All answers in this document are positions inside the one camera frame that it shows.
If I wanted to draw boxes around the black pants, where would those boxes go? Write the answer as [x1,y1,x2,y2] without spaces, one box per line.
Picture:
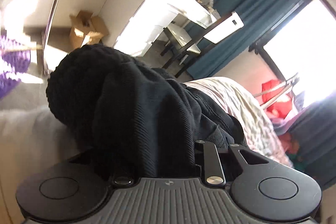
[46,44,246,177]

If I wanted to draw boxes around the light blue cloth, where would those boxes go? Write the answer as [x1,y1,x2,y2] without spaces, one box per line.
[270,113,309,136]

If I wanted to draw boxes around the red bag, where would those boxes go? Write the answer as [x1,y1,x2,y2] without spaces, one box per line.
[265,93,293,119]

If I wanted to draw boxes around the right teal curtain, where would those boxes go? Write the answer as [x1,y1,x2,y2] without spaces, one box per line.
[287,94,336,190]

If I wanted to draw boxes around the white garment steamer stand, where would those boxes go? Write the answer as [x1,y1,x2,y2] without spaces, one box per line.
[253,73,299,110]

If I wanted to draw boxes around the white back chair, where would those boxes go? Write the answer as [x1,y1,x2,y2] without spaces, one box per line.
[160,11,245,79]

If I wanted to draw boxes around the dark framed window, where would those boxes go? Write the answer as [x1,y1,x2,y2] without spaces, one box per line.
[248,0,335,109]

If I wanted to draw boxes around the pastel bed sheet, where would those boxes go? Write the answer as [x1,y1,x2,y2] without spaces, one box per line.
[1,77,293,223]

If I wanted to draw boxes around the white vanity dresser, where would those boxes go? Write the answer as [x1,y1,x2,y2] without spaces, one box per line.
[99,0,217,56]

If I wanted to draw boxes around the cardboard box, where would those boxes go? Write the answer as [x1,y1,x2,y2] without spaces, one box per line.
[70,10,109,49]

